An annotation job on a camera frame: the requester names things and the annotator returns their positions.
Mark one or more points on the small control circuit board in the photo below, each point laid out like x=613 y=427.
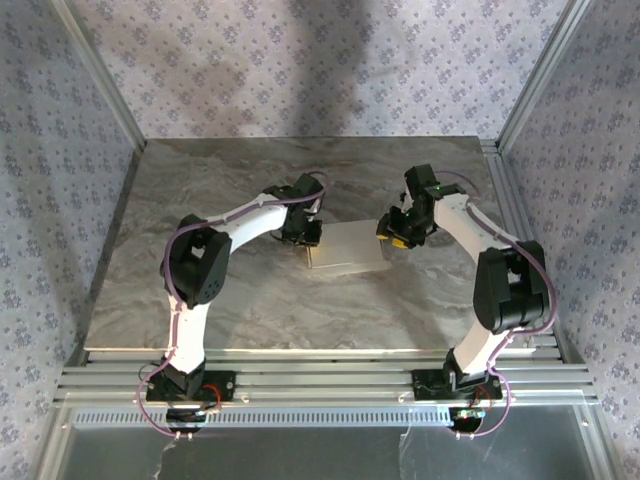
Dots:
x=182 y=416
x=467 y=416

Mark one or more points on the grey metal sheet panel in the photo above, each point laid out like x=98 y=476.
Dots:
x=300 y=455

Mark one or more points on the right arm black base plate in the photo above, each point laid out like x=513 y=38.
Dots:
x=422 y=385

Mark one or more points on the aluminium corner post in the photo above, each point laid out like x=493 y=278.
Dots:
x=103 y=75
x=539 y=75

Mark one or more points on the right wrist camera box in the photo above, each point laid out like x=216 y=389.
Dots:
x=407 y=202

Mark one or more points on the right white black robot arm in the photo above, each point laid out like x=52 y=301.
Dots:
x=510 y=290

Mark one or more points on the aluminium extrusion base frame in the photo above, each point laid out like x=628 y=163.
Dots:
x=325 y=380

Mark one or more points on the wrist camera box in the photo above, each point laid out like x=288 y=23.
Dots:
x=313 y=208
x=407 y=202

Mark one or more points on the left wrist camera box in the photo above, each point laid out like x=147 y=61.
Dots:
x=313 y=208

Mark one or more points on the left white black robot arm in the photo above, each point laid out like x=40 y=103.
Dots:
x=197 y=265

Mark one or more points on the white paper box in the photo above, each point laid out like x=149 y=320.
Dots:
x=350 y=245

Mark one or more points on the aluminium side rail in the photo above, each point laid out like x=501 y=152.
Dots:
x=500 y=170

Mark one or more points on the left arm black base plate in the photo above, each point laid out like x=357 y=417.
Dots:
x=224 y=386

